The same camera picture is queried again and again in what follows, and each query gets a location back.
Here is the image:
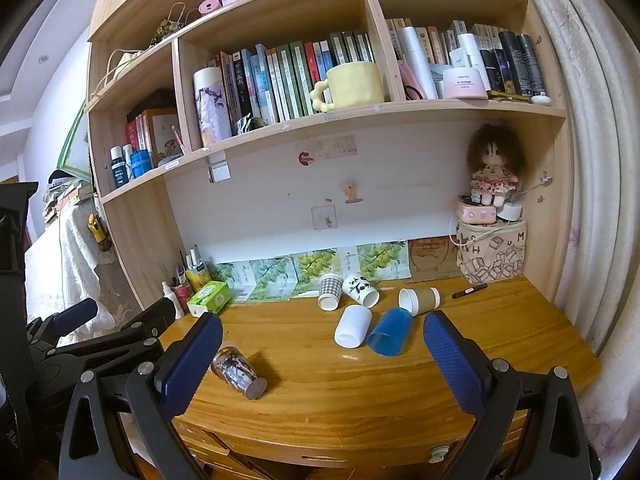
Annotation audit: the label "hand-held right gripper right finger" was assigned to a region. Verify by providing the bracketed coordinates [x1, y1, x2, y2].
[422, 310, 594, 480]

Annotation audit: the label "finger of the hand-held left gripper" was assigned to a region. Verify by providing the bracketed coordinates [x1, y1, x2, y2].
[47, 297, 177, 386]
[26, 298, 99, 356]

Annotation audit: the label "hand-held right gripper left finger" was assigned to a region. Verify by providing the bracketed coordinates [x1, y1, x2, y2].
[59, 313, 224, 480]

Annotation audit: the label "glass cup with purple print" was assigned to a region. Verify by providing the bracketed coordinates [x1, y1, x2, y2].
[211, 346, 268, 401]

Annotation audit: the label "blue translucent cup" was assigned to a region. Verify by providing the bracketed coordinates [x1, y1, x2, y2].
[367, 307, 414, 358]

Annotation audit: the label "brown paper cup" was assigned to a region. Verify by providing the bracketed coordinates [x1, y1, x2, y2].
[398, 287, 441, 317]

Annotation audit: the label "white plastic cup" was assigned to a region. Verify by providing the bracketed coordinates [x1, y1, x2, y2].
[334, 304, 373, 349]

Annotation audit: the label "panda print paper cup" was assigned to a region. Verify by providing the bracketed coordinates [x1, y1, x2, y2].
[342, 273, 381, 309]

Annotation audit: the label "checkered paper cup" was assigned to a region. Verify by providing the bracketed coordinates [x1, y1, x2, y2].
[318, 273, 345, 310]

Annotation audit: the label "small white bottle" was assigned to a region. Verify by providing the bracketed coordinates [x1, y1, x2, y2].
[161, 281, 185, 319]

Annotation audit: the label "white cloth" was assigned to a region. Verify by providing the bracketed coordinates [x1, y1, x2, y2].
[25, 205, 132, 347]

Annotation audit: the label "pink pen holder with pens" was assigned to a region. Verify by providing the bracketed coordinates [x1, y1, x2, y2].
[170, 245, 212, 307]

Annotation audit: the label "green tissue box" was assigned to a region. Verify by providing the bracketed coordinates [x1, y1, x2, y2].
[186, 281, 232, 316]

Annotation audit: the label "yellow and black tool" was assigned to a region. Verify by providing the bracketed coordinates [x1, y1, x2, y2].
[87, 213, 114, 252]

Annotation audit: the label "grape print packet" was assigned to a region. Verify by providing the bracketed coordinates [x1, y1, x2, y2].
[356, 241, 412, 281]
[215, 262, 257, 302]
[292, 250, 342, 297]
[250, 257, 297, 302]

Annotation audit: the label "brown printed card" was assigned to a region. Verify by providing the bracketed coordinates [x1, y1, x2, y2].
[409, 236, 463, 282]

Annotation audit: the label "printed fabric storage box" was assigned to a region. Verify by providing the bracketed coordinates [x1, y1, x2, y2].
[456, 220, 527, 284]

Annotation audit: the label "pile of books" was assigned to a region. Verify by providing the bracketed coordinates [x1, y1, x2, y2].
[42, 170, 96, 226]

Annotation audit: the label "dark blue bottle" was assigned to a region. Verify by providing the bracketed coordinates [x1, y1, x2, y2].
[110, 146, 131, 190]

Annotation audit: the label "blue jar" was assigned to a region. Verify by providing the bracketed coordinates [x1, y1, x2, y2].
[130, 149, 154, 180]

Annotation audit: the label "green framed picture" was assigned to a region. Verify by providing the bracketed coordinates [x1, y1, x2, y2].
[59, 100, 91, 182]

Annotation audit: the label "illustrated box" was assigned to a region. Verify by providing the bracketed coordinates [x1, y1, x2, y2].
[142, 108, 187, 162]

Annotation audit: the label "red books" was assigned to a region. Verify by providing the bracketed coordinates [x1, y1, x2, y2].
[125, 111, 151, 155]

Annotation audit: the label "brown haired doll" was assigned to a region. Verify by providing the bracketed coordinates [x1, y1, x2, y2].
[466, 123, 526, 207]

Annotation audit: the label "black box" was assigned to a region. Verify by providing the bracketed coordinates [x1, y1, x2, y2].
[127, 88, 177, 121]

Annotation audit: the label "white thermos with purple print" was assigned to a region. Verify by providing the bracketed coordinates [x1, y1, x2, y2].
[193, 66, 234, 147]

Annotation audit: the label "white floral curtain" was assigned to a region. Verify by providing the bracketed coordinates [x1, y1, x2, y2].
[507, 0, 640, 480]

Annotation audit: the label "beige tote bag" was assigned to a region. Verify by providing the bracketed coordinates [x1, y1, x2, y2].
[90, 49, 147, 99]

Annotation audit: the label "row of green and blue books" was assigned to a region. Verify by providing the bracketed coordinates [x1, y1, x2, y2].
[216, 30, 377, 127]

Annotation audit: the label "pink and white cream jar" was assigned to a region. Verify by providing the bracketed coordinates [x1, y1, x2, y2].
[442, 67, 489, 101]

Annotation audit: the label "pink pouch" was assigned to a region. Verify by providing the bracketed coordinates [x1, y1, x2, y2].
[398, 61, 427, 101]

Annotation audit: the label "patterned small bag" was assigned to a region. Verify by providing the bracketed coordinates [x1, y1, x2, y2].
[150, 2, 189, 46]

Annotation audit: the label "dark cosmetic bottle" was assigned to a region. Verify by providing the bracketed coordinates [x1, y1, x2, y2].
[480, 49, 504, 92]

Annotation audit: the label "tall white tube bottle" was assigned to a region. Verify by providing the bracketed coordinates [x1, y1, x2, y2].
[401, 26, 439, 100]

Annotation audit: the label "black spray bottle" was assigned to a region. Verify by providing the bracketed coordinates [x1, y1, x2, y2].
[517, 34, 546, 96]
[497, 31, 527, 95]

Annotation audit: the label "white lotion bottle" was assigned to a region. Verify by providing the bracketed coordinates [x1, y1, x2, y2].
[457, 33, 482, 71]

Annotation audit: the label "row of pale books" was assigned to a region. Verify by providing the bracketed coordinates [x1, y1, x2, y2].
[385, 18, 507, 68]

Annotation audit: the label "wooden bookshelf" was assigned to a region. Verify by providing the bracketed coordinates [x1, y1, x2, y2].
[86, 0, 574, 307]

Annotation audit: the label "white wall socket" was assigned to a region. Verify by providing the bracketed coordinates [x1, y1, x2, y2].
[209, 157, 232, 184]

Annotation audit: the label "clear wall hook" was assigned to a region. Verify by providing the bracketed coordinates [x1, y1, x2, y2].
[311, 205, 337, 231]

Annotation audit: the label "white cable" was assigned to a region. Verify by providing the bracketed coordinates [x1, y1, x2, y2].
[520, 170, 556, 197]

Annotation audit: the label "yellow flower handle mug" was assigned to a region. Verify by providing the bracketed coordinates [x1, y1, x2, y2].
[310, 61, 385, 112]

